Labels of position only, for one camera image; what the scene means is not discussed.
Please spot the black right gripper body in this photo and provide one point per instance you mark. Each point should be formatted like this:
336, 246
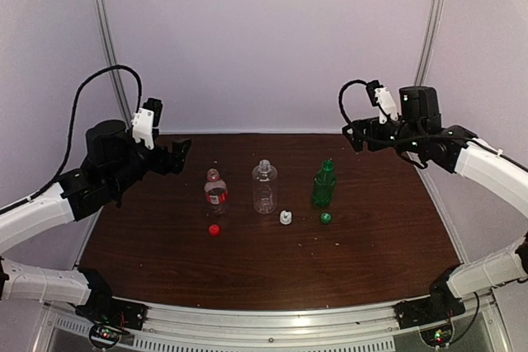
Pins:
378, 142

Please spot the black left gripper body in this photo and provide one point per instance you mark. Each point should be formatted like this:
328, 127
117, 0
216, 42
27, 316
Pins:
161, 164

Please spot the clear bottle red label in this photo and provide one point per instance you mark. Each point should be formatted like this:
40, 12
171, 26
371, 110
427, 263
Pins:
216, 193

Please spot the green plastic bottle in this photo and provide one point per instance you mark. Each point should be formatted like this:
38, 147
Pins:
324, 184

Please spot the red bottle cap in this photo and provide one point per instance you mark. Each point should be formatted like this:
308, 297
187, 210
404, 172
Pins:
214, 230

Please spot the green bottle cap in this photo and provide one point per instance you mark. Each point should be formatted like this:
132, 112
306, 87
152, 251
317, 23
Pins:
325, 218

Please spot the large clear plastic bottle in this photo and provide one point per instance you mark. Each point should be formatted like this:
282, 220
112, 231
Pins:
264, 187

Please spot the white nozzle bottle cap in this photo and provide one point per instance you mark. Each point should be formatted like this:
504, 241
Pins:
286, 217

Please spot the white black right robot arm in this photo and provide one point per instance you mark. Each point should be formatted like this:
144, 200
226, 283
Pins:
412, 129

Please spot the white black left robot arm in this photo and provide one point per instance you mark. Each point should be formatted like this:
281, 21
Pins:
115, 161

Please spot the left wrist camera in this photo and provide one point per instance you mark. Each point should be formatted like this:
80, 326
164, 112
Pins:
145, 122

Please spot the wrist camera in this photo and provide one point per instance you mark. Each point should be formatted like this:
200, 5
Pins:
145, 122
381, 98

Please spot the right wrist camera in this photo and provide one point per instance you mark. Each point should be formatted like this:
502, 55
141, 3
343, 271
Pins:
381, 98

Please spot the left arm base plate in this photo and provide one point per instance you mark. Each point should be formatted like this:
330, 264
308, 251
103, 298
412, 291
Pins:
113, 312

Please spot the right aluminium frame post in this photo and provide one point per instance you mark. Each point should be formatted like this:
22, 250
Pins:
431, 31

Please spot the aluminium frame post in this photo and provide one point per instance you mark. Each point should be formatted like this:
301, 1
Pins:
111, 60
431, 31

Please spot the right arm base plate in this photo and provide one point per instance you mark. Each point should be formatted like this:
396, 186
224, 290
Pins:
425, 311

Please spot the aluminium front rail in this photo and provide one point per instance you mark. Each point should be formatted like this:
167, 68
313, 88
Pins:
373, 327

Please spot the left aluminium frame post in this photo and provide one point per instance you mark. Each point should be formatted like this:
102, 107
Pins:
111, 60

